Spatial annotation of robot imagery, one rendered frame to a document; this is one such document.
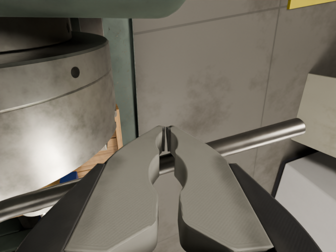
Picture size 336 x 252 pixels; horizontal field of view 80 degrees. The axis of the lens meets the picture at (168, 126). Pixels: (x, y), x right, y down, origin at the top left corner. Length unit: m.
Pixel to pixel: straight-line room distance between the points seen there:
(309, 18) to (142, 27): 1.45
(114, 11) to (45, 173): 0.17
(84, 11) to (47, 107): 0.09
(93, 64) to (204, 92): 1.55
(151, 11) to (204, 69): 1.51
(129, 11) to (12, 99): 0.12
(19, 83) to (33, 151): 0.06
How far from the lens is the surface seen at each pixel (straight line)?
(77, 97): 0.23
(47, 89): 0.21
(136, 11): 0.19
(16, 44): 0.25
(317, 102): 2.58
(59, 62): 0.21
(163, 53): 1.51
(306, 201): 3.03
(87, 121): 0.25
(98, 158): 0.65
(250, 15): 1.83
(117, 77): 0.91
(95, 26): 0.54
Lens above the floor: 1.41
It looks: 54 degrees down
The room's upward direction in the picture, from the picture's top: 144 degrees clockwise
